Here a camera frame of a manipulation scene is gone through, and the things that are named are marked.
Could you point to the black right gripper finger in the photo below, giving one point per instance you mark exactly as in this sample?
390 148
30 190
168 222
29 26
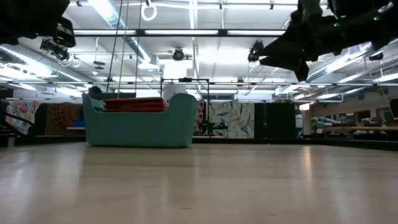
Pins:
292 45
286 62

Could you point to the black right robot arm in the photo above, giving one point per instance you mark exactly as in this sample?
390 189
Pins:
367 28

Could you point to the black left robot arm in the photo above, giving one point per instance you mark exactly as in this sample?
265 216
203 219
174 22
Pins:
28 18

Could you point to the black ceiling device cluster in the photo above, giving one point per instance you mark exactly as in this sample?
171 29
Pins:
54 49

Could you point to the black ceiling spotlight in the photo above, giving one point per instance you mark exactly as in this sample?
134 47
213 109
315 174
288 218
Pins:
255 51

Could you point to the white LED light strip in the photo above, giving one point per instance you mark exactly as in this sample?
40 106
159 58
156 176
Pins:
105 32
180 32
255 32

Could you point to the small black ceiling box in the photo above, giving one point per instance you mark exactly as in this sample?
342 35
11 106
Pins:
376 57

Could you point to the black cabinet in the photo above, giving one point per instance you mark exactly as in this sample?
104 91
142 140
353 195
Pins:
276 121

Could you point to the person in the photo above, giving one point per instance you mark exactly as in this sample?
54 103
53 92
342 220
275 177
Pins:
94 91

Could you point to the leaf print panel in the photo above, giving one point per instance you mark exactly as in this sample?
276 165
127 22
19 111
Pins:
233 121

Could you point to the brown patterned cloth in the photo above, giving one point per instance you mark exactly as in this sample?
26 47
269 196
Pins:
62 118

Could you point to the black screen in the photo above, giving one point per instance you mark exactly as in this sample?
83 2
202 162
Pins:
124 95

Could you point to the colourful floral cloth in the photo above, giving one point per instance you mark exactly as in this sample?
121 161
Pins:
21 112

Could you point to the blue box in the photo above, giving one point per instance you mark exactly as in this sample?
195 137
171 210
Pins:
78 123

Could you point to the black device green light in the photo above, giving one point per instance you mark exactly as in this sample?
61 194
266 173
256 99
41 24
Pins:
217 126

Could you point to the long wooden table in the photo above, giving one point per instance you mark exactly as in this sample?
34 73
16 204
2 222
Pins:
357 128

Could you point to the black metal rack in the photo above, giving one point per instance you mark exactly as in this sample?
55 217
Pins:
185 80

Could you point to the narrow patterned panel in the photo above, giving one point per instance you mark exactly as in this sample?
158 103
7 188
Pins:
199 118

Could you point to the white cylinder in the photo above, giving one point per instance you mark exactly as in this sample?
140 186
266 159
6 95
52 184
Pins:
174 91

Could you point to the teal plastic basket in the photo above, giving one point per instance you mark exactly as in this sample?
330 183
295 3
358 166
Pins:
140 130

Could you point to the silver ventilation duct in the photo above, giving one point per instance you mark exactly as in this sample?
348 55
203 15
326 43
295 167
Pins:
136 46

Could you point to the round black ceiling camera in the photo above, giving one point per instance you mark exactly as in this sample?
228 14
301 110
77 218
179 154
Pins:
178 54

